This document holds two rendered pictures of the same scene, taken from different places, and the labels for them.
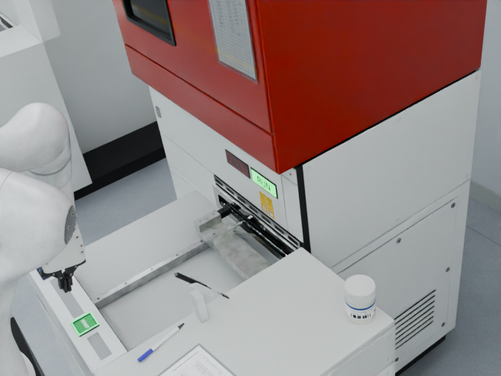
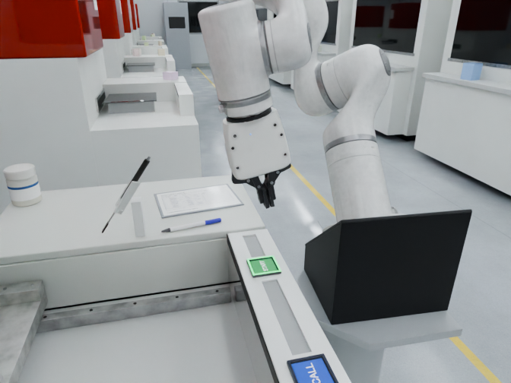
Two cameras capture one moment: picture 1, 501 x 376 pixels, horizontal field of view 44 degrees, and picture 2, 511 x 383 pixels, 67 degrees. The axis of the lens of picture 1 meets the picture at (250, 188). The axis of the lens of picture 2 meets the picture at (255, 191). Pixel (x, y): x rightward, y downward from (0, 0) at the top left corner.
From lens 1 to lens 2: 195 cm
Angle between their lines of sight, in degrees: 118
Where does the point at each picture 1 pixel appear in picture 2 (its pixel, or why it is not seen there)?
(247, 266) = (17, 326)
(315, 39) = not seen: outside the picture
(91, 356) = (264, 239)
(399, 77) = not seen: outside the picture
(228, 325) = (126, 222)
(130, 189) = not seen: outside the picture
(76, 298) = (268, 302)
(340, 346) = (71, 191)
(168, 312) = (155, 351)
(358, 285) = (20, 167)
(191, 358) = (176, 210)
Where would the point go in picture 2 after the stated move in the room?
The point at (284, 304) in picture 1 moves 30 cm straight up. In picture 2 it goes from (64, 222) to (35, 93)
